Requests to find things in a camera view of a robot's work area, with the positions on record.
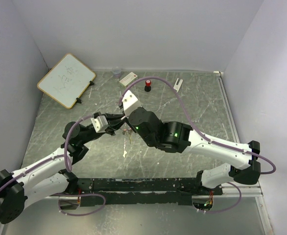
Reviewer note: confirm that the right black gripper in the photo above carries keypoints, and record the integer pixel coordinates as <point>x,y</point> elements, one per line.
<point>126,119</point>

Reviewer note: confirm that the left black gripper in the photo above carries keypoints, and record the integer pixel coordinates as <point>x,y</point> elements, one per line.
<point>115,122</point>

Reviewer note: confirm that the silver keys bunch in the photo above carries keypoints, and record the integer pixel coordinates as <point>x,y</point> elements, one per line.
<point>127,132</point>

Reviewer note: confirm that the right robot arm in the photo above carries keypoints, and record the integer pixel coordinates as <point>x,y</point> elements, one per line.
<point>175,137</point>

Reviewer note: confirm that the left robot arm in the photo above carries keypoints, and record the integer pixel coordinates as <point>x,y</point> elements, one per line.
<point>53,174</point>

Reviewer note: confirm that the red black stamp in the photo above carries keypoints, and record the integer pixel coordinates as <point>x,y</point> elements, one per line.
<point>147,87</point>

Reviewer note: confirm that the green white small box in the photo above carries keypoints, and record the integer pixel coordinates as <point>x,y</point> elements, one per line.
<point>128,79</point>

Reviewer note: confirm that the clear plastic cup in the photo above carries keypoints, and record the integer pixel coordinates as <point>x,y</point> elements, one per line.
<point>116,72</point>

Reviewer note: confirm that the white plastic clip tool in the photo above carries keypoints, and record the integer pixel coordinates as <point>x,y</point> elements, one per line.
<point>178,84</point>

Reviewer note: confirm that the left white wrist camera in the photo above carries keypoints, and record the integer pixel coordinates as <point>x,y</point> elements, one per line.
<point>100,123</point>

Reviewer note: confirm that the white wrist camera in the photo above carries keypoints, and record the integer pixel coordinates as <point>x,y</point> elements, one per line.
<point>100,123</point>
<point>129,103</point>

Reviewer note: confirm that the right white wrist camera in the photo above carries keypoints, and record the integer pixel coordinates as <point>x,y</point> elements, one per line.
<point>129,103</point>

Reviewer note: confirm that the small whiteboard with yellow frame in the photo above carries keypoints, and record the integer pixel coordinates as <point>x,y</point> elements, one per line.
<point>67,81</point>

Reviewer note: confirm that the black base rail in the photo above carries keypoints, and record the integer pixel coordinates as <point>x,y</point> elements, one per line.
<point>142,191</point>

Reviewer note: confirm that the white corner bracket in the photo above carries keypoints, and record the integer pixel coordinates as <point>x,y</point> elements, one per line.
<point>219,72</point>

